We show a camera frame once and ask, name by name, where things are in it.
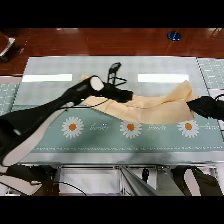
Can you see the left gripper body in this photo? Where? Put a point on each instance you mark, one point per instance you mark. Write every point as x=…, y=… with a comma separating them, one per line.
x=118, y=94

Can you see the pale yellow shirt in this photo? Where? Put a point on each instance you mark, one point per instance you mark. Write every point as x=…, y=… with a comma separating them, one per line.
x=156, y=108

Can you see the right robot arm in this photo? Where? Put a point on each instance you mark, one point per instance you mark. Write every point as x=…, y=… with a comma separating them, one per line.
x=208, y=106

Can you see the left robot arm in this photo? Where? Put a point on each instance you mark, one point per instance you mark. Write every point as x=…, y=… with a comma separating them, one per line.
x=40, y=120

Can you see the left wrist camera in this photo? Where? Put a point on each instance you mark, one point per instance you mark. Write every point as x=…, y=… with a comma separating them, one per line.
x=115, y=68

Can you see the silver frame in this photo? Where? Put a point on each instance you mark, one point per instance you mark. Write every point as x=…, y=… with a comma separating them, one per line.
x=140, y=186

